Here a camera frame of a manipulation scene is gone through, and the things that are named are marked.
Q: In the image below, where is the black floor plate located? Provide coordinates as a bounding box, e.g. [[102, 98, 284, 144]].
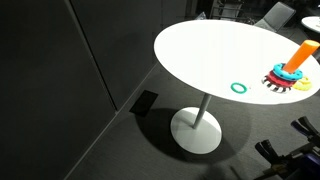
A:
[[130, 90, 158, 117]]

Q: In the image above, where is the grey office chair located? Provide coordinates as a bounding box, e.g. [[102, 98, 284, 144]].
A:
[[255, 2, 296, 32]]

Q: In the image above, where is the black spring clamp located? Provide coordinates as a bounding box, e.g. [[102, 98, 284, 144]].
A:
[[254, 140, 302, 180]]

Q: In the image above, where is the round white pedestal table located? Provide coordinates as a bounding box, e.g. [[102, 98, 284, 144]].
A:
[[154, 20, 320, 154]]

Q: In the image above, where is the thin green ring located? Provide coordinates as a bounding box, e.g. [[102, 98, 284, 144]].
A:
[[230, 82, 248, 94]]

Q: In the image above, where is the red stacking ring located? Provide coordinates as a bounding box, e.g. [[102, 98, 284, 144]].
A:
[[267, 70, 298, 89]]

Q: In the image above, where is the black and white striped ring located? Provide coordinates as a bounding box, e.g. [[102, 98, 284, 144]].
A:
[[261, 75, 292, 94]]

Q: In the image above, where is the blue stacking ring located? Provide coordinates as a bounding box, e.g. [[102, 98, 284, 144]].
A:
[[272, 62, 304, 82]]

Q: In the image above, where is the orange ring holder peg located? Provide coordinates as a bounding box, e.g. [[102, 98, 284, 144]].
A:
[[283, 40, 320, 73]]

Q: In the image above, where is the black clamp with blue handle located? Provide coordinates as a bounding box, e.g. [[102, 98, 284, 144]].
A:
[[291, 116, 320, 141]]

